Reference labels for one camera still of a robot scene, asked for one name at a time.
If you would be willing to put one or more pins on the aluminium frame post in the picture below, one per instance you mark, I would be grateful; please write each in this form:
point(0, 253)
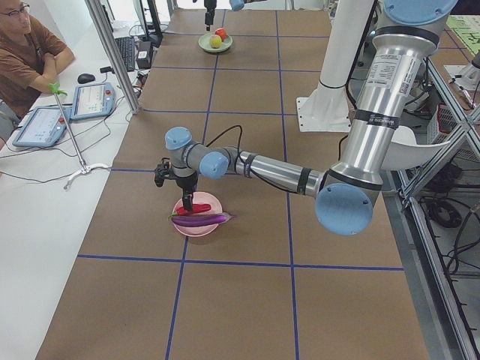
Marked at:
point(107, 40)

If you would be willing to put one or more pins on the red chili pepper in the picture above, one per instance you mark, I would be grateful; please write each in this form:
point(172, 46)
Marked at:
point(194, 212)

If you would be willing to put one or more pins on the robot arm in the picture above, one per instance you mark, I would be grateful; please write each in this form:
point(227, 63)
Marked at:
point(407, 34)
point(236, 5)

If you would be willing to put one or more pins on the red pomegranate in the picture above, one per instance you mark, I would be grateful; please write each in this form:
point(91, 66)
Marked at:
point(222, 33)

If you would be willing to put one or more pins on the far blue teach pendant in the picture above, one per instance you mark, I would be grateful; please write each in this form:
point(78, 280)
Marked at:
point(92, 101)

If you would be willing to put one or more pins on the near blue teach pendant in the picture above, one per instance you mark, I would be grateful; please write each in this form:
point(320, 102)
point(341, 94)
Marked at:
point(43, 128)

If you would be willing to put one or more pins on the light green plate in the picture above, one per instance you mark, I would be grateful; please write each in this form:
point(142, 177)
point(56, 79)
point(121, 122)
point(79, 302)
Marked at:
point(203, 43)

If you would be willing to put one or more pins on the seated person brown shirt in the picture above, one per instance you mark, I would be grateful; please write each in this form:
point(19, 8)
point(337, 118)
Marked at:
point(32, 57)

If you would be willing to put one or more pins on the white chair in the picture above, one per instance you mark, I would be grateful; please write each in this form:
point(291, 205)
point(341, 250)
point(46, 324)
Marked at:
point(405, 153)

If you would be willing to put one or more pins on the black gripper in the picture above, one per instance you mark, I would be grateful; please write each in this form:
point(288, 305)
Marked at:
point(187, 183)
point(209, 5)

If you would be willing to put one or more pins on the black computer mouse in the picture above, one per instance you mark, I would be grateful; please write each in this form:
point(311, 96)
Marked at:
point(84, 78)

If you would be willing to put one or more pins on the black keyboard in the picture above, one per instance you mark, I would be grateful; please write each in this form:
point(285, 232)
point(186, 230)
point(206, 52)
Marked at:
point(126, 48)

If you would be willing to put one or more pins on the blue teach pendant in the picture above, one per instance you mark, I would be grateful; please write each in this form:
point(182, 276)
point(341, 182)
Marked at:
point(43, 128)
point(92, 101)

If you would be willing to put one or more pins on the pale green peach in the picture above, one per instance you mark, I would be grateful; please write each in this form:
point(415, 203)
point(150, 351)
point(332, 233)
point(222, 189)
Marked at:
point(215, 41)

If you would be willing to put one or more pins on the metal stand with green clip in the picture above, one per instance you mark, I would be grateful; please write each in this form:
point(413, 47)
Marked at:
point(84, 169)

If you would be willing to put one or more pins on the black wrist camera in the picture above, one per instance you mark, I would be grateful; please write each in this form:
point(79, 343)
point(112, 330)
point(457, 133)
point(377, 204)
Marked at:
point(163, 172)

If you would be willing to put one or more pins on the purple eggplant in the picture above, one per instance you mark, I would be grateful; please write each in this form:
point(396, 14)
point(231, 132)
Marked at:
point(201, 220)

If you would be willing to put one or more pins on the pink plate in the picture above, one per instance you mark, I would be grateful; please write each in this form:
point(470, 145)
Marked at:
point(202, 198)

